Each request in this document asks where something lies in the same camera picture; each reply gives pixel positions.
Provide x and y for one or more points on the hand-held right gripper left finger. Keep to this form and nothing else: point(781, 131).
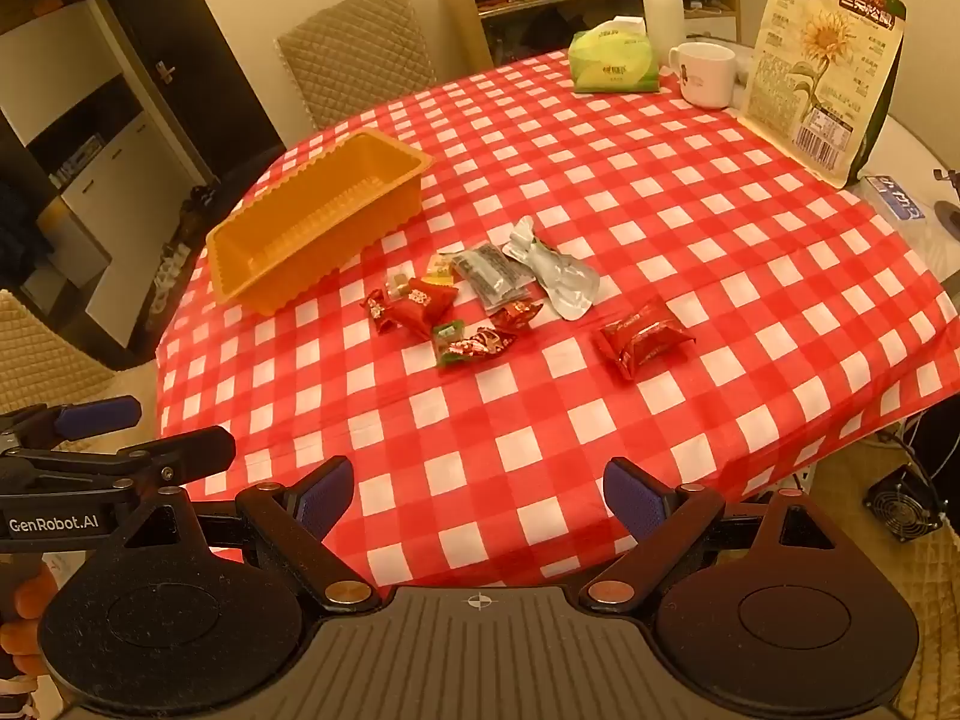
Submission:
point(326, 499)

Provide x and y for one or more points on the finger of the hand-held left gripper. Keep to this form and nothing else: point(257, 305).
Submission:
point(191, 454)
point(97, 416)

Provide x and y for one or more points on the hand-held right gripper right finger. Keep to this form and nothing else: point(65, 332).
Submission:
point(634, 499)

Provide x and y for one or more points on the large red snack packet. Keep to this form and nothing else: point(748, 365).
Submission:
point(641, 337)

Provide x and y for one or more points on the red candy with white pattern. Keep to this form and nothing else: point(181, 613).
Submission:
point(484, 345)

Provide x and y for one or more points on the small pale candy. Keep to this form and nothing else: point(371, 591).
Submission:
point(397, 286)

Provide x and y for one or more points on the silver foil snack packet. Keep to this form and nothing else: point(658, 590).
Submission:
point(559, 277)

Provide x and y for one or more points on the small yellow candy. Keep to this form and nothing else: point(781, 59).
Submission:
point(439, 266)

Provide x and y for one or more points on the orange plastic tray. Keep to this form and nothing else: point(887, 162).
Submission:
point(315, 217)

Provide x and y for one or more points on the dark grey snack packet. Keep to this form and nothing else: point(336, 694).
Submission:
point(487, 270)

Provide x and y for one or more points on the person's left hand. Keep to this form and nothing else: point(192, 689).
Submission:
point(26, 596)

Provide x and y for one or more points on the chair with beige quilted cover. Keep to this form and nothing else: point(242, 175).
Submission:
point(937, 615)
point(37, 360)
point(352, 52)

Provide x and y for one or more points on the row of shoes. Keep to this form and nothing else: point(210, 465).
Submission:
point(176, 262)

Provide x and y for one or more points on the dark hanging jacket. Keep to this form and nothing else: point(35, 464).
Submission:
point(15, 240)

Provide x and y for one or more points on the white and dark cabinet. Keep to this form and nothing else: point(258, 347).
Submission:
point(112, 187)

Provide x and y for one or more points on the black fan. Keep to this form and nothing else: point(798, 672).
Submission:
point(904, 504)

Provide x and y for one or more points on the red white checkered tablecloth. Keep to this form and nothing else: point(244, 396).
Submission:
point(600, 202)

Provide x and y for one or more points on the dark door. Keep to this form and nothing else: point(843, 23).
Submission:
point(202, 52)

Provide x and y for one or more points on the blue and white box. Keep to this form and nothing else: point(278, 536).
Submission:
point(896, 199)

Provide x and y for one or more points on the white mug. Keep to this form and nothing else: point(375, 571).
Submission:
point(705, 79)

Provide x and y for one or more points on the green tissue pack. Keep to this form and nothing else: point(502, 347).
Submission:
point(611, 64)

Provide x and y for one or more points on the sunflower seed bag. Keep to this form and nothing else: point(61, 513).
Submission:
point(817, 75)

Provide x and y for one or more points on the white thermos bottle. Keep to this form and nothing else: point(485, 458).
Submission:
point(661, 15)

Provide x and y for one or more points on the wooden shelf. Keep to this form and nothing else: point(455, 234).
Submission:
point(457, 15)

